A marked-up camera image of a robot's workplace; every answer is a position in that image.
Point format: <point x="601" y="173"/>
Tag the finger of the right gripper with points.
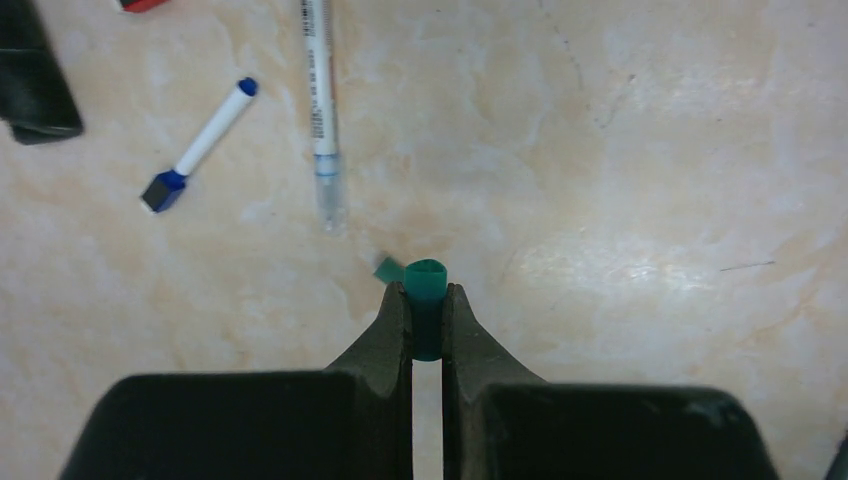
<point x="36" y="102"/>

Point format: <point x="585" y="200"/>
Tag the teal pen cap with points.
<point x="425" y="283"/>

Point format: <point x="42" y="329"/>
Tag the red capped white marker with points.
<point x="138" y="6"/>

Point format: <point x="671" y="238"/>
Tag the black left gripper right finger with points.
<point x="502" y="421"/>

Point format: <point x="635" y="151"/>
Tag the dark green pen cap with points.
<point x="389" y="270"/>

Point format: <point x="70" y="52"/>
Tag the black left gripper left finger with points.
<point x="349" y="420"/>

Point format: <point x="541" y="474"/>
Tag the barcode white blue pen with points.
<point x="317" y="31"/>

